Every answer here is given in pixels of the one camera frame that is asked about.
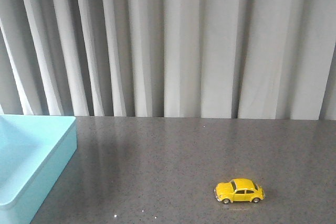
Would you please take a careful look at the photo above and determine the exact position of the yellow toy beetle car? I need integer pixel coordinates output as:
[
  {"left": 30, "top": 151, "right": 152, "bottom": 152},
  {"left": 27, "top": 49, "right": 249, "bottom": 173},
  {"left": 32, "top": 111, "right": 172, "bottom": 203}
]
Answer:
[{"left": 214, "top": 178, "right": 265, "bottom": 204}]

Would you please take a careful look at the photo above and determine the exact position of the light blue tin box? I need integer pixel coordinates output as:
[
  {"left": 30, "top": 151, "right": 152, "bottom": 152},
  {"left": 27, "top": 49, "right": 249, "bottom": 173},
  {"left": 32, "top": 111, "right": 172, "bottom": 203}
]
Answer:
[{"left": 1, "top": 115, "right": 77, "bottom": 223}]

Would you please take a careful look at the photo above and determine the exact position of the grey pleated curtain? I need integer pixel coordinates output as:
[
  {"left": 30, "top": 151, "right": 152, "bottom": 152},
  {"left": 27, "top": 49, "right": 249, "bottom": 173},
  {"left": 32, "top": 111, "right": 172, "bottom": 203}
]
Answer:
[{"left": 1, "top": 0, "right": 335, "bottom": 120}]

